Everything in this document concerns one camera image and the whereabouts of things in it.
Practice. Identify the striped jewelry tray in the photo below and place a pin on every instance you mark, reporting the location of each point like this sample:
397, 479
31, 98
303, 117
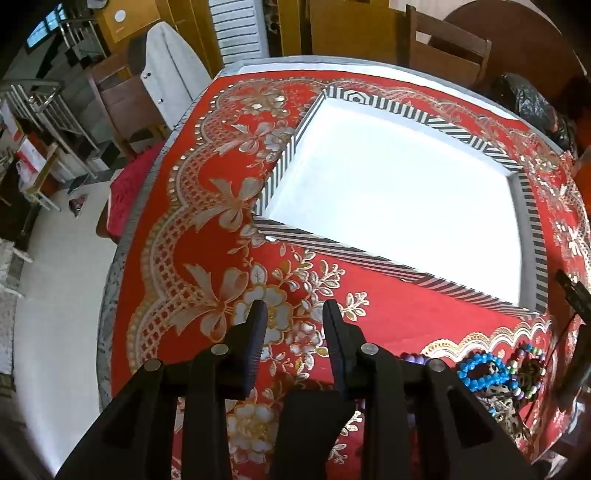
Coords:
392, 184

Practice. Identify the metal rack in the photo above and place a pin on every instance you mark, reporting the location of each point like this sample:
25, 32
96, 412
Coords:
51, 115

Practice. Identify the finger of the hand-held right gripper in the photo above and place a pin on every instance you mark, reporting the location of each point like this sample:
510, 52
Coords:
575, 293

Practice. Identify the round wooden table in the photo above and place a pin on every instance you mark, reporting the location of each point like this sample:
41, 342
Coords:
526, 32

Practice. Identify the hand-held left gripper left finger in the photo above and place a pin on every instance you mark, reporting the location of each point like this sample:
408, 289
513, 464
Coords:
257, 344

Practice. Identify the red floral tablecloth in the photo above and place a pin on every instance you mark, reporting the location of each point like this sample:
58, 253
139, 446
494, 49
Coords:
194, 240

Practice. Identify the black plastic bag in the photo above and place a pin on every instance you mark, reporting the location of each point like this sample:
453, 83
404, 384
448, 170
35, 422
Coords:
531, 104

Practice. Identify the white louvered door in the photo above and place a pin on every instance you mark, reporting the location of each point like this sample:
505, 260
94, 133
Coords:
238, 30

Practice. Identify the leopard print bow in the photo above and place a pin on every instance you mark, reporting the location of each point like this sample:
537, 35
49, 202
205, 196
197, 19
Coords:
505, 410

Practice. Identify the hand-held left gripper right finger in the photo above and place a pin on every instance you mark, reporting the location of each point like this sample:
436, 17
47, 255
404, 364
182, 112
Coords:
334, 350

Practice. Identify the red cushion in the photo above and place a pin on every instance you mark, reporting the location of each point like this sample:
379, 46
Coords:
127, 194

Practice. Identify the wooden chair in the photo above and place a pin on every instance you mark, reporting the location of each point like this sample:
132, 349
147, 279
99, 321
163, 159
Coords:
124, 106
445, 50

